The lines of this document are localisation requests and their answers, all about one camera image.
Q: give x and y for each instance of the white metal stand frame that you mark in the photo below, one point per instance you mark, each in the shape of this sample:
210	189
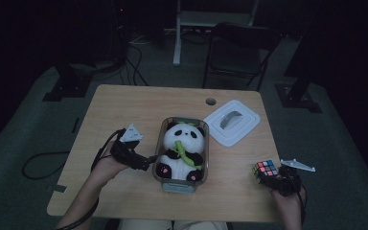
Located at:
177	38

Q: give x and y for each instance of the person's right hand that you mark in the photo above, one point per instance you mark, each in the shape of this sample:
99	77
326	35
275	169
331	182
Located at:
287	202

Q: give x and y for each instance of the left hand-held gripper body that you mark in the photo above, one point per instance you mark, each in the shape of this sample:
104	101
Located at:
126	151

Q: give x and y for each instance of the grey tape strip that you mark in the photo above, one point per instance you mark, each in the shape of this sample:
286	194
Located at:
57	188

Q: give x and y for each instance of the dark computer tower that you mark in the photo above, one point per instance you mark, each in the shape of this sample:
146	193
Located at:
120	32

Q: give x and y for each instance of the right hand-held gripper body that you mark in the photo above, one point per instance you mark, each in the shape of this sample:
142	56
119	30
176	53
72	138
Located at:
289	180

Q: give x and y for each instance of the person's left hand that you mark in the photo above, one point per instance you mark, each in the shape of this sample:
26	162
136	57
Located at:
107	167

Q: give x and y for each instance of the black marker pen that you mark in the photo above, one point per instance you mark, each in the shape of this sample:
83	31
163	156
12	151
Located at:
75	125

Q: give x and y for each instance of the panda plush toy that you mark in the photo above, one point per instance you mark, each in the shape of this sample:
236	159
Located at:
182	150

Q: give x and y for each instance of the black stand base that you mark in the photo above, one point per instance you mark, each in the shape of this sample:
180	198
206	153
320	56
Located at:
67	86
297	100

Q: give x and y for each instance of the clear plastic storage box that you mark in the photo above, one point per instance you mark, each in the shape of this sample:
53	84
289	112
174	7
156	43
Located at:
206	153

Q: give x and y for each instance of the colourful puzzle cube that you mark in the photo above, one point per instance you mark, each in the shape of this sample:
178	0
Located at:
266	168

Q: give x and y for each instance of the black folding chair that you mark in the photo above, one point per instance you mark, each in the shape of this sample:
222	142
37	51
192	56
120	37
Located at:
236	54

